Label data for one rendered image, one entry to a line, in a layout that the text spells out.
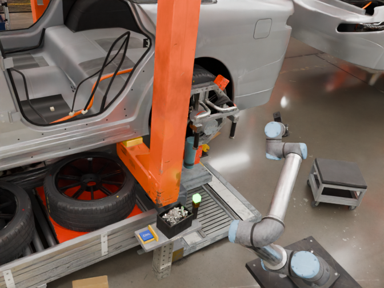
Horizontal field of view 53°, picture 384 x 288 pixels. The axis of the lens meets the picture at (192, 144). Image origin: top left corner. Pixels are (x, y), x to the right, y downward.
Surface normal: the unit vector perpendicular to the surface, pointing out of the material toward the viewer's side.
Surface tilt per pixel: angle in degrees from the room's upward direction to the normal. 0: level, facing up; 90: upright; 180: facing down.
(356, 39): 89
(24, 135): 91
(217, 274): 0
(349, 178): 0
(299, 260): 40
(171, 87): 90
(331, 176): 0
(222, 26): 90
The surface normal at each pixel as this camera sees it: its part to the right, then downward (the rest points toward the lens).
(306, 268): -0.40, -0.43
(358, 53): -0.40, 0.70
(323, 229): 0.11, -0.81
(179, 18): 0.54, 0.53
